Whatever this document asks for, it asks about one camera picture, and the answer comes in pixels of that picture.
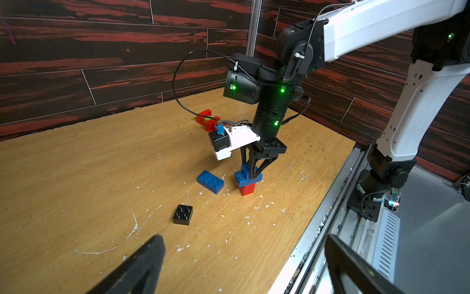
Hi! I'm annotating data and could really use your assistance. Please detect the red long brick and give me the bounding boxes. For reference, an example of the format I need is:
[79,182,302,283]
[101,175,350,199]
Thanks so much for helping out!
[204,116,220,132]

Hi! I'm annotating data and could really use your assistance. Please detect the red tall square brick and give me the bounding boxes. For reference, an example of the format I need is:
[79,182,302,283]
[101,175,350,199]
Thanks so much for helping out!
[239,183,256,196]

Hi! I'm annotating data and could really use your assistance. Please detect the aluminium front base rails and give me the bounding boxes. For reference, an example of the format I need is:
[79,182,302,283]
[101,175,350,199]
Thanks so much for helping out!
[270,148,470,294]

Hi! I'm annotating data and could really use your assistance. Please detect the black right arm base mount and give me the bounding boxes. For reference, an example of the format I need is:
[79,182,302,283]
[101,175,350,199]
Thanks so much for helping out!
[347,144,417,222]

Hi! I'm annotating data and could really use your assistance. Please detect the blue long brick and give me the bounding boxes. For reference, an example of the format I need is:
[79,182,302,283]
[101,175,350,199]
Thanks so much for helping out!
[197,170,225,194]
[235,170,263,188]

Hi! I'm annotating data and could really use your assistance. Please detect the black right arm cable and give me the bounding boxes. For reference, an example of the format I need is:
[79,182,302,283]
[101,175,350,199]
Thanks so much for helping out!
[172,49,250,127]

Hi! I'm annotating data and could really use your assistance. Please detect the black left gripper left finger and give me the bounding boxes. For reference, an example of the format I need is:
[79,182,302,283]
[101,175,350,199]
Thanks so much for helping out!
[89,235,166,294]

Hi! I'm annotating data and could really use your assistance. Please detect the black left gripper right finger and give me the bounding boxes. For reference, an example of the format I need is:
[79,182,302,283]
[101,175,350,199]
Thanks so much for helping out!
[325,234,401,294]

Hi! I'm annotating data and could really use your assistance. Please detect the black square brick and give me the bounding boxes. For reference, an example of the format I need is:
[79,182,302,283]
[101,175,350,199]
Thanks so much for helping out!
[173,205,193,225]

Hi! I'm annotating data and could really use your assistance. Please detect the aluminium frame rail right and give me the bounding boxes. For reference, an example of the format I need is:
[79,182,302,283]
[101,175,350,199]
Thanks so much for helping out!
[245,0,263,57]

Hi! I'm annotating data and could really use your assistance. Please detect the small red base brick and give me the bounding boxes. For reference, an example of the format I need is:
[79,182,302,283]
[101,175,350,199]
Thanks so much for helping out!
[196,109,212,126]

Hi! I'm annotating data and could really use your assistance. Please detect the small blue square brick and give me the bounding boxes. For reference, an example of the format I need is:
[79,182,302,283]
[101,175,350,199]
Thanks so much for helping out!
[241,163,257,180]

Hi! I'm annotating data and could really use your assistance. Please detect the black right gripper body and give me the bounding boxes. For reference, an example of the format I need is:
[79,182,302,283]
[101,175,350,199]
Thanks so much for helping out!
[251,138,287,159]

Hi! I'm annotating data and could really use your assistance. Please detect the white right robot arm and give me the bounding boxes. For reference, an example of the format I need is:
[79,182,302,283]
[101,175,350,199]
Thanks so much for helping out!
[255,1,470,181]

